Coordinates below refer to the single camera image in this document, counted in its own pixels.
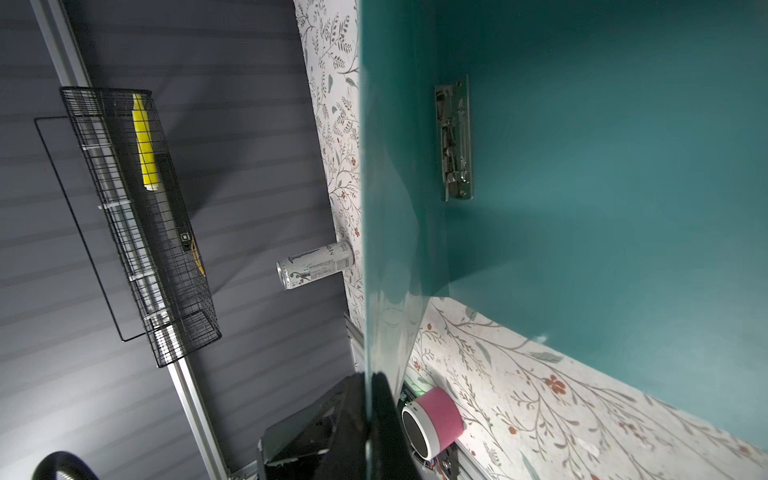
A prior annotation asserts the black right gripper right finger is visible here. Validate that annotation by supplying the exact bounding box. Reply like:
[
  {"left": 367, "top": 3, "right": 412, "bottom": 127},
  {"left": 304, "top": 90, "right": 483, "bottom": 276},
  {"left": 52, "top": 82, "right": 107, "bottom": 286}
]
[{"left": 370, "top": 372, "right": 421, "bottom": 480}]

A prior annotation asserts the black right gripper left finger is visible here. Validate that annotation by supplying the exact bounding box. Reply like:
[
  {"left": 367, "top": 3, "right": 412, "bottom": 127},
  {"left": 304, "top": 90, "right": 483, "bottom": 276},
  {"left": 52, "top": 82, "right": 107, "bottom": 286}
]
[{"left": 313, "top": 373, "right": 368, "bottom": 480}]

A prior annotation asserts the teal plastic folder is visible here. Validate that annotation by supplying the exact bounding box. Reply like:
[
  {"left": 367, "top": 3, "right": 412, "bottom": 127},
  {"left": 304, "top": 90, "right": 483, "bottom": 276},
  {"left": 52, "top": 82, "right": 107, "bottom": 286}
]
[{"left": 358, "top": 1, "right": 767, "bottom": 447}]

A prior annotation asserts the metal folder clip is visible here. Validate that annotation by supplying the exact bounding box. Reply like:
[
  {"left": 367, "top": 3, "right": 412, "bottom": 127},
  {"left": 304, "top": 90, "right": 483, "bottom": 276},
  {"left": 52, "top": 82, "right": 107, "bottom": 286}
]
[{"left": 434, "top": 76, "right": 474, "bottom": 201}]

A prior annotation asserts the silver drink can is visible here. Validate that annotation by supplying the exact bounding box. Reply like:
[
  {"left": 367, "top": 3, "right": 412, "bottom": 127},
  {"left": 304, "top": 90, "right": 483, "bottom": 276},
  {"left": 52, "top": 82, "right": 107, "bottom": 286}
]
[{"left": 276, "top": 241, "right": 354, "bottom": 290}]

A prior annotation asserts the yellow marker pen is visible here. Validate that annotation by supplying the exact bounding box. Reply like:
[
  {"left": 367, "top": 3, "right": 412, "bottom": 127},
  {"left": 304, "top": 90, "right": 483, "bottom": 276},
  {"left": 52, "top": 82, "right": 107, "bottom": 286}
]
[{"left": 132, "top": 93, "right": 161, "bottom": 191}]

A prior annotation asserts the black corrugated cable hose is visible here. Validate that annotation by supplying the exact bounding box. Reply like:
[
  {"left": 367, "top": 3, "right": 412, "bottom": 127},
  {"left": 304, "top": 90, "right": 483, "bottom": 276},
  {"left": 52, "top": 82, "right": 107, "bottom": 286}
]
[{"left": 31, "top": 451, "right": 100, "bottom": 480}]

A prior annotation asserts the black wire basket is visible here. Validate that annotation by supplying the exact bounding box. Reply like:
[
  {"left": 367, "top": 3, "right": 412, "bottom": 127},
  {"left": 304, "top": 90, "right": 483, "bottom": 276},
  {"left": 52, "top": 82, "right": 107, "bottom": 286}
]
[{"left": 59, "top": 86, "right": 221, "bottom": 368}]

